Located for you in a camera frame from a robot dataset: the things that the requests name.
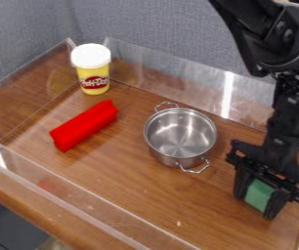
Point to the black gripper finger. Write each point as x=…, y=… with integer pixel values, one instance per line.
x=242, y=180
x=277, y=200

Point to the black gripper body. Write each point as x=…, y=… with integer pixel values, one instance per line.
x=272, y=163

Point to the green foam block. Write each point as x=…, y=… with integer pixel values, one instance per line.
x=257, y=195

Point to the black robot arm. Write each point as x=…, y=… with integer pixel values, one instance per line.
x=264, y=28

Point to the stainless steel pot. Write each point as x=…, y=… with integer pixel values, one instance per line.
x=180, y=136

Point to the clear acrylic barrier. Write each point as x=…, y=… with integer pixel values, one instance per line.
x=104, y=196

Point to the red foam block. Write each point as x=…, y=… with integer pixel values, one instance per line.
x=80, y=127

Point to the yellow play-doh can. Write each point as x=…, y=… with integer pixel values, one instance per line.
x=90, y=59

